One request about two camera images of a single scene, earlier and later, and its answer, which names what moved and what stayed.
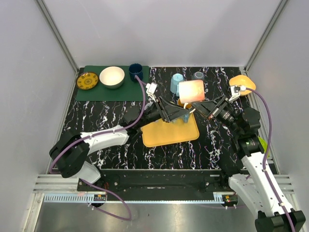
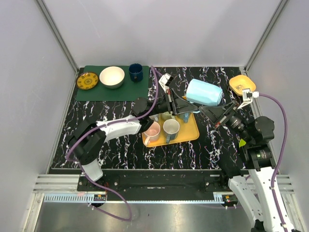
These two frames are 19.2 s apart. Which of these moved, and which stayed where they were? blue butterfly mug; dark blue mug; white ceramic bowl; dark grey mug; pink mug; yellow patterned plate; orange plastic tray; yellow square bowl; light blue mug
Moved: pink mug; dark grey mug; light blue mug
Stayed: white ceramic bowl; yellow square bowl; dark blue mug; blue butterfly mug; yellow patterned plate; orange plastic tray
